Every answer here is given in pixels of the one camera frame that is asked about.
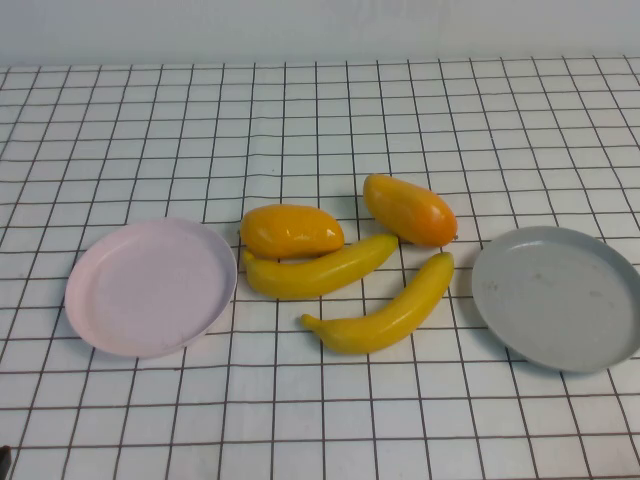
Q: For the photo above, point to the yellow-orange toy mango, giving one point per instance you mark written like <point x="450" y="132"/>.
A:
<point x="290" y="232"/>

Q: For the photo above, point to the orange toy mango red blush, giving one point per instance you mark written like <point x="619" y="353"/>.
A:
<point x="407" y="210"/>

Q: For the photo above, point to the yellow toy banana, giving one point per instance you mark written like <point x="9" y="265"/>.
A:
<point x="320" y="275"/>
<point x="390" y="320"/>

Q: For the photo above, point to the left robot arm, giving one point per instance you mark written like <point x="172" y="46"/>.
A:
<point x="4" y="456"/>

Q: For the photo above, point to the pink round plate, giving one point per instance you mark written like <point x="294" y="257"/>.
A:
<point x="150" y="290"/>

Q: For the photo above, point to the grey round plate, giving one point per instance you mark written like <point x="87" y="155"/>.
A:
<point x="555" y="300"/>

